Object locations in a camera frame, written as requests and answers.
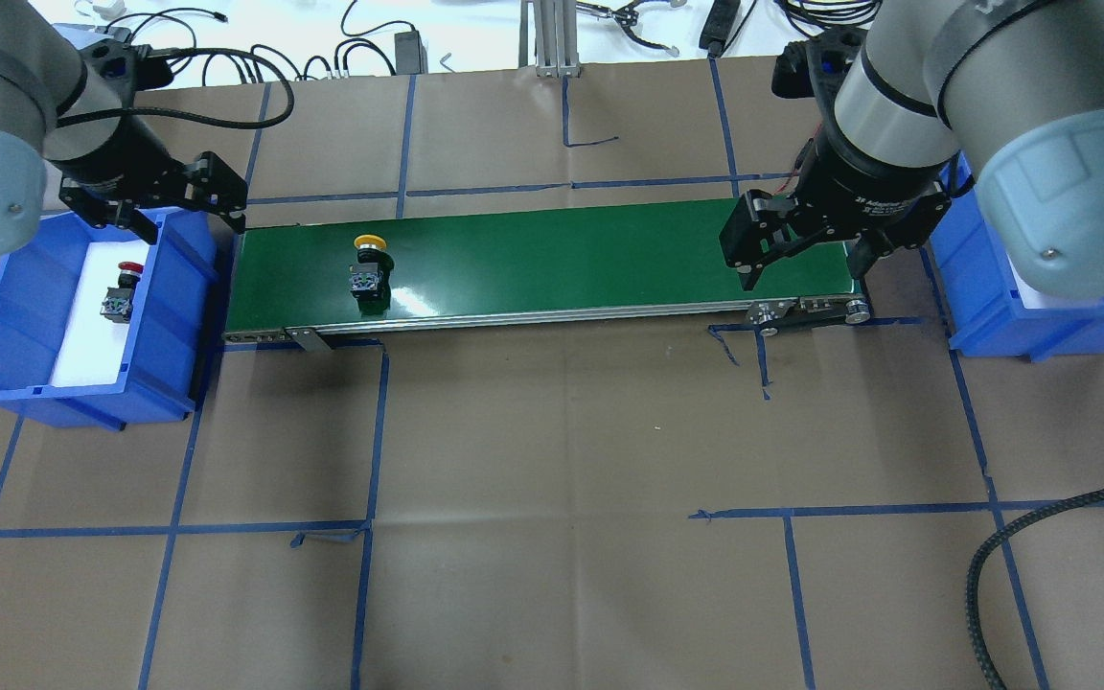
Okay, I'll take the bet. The black braided cable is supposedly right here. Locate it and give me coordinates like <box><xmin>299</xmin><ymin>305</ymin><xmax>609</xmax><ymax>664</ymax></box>
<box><xmin>965</xmin><ymin>485</ymin><xmax>1104</xmax><ymax>690</ymax></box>

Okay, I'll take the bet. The green conveyor belt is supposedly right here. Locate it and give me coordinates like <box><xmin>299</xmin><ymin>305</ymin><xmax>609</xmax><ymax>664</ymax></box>
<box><xmin>223</xmin><ymin>199</ymin><xmax>866</xmax><ymax>344</ymax></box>

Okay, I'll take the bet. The white foam pad destination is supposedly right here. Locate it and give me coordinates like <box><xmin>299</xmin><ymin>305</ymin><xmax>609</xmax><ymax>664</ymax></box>
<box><xmin>1009</xmin><ymin>264</ymin><xmax>1057</xmax><ymax>310</ymax></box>

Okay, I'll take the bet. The blue source bin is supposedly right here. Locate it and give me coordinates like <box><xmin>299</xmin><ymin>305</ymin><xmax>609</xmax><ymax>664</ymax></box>
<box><xmin>0</xmin><ymin>208</ymin><xmax>219</xmax><ymax>431</ymax></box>

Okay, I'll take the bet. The aluminium frame post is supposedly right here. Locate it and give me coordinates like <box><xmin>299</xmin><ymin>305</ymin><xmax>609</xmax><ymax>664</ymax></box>
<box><xmin>518</xmin><ymin>1</ymin><xmax>582</xmax><ymax>79</ymax></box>

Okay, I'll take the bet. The blue destination bin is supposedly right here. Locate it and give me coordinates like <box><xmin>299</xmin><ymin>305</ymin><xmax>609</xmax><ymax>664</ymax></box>
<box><xmin>925</xmin><ymin>191</ymin><xmax>1104</xmax><ymax>361</ymax></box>

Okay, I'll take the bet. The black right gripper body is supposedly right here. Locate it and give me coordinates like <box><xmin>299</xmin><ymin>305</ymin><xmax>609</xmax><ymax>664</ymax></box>
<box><xmin>771</xmin><ymin>28</ymin><xmax>954</xmax><ymax>252</ymax></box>

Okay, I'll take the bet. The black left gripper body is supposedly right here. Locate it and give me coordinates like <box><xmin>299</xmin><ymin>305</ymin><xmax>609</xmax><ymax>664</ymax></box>
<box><xmin>59</xmin><ymin>43</ymin><xmax>193</xmax><ymax>209</ymax></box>

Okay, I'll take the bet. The yellow push button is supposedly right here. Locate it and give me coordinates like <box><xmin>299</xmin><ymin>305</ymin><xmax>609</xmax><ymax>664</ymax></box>
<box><xmin>349</xmin><ymin>233</ymin><xmax>395</xmax><ymax>314</ymax></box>

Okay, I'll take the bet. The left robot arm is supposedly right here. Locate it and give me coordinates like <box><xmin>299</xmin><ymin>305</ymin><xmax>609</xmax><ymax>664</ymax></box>
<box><xmin>0</xmin><ymin>1</ymin><xmax>248</xmax><ymax>255</ymax></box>

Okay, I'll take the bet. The red push button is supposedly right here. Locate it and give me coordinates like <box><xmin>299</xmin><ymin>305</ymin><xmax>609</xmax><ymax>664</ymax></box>
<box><xmin>100</xmin><ymin>261</ymin><xmax>146</xmax><ymax>323</ymax></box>

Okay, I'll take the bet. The white foam pad source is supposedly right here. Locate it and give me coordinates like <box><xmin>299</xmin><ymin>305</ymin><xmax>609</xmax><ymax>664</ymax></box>
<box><xmin>49</xmin><ymin>240</ymin><xmax>150</xmax><ymax>388</ymax></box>

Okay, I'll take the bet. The black power adapter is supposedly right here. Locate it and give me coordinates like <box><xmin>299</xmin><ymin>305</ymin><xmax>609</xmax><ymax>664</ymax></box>
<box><xmin>393</xmin><ymin>30</ymin><xmax>428</xmax><ymax>75</ymax></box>

